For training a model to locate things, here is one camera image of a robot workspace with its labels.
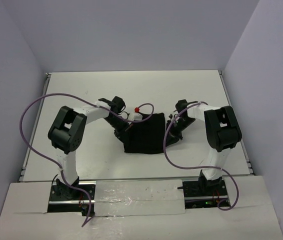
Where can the black t shirt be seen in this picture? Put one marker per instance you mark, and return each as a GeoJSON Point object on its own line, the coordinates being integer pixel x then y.
{"type": "Point", "coordinates": [146, 137]}

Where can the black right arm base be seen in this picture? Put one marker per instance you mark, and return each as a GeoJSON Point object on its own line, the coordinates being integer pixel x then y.
{"type": "Point", "coordinates": [195, 198]}

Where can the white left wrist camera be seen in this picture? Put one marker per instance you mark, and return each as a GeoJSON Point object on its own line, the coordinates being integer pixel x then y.
{"type": "Point", "coordinates": [135, 116]}

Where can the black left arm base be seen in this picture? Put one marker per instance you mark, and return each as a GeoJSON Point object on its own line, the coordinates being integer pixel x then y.
{"type": "Point", "coordinates": [63, 199]}

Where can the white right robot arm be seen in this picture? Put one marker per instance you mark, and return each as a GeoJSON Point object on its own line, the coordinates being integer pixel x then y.
{"type": "Point", "coordinates": [222, 133]}

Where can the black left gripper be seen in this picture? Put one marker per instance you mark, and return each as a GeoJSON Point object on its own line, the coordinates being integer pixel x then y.
{"type": "Point", "coordinates": [122, 133]}

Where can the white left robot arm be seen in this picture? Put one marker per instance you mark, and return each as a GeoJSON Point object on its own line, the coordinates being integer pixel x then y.
{"type": "Point", "coordinates": [67, 131]}

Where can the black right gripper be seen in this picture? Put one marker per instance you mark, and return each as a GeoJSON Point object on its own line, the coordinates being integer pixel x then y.
{"type": "Point", "coordinates": [173, 136]}

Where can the silver aluminium rail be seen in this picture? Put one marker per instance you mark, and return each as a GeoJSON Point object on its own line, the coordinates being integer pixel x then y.
{"type": "Point", "coordinates": [44, 171]}

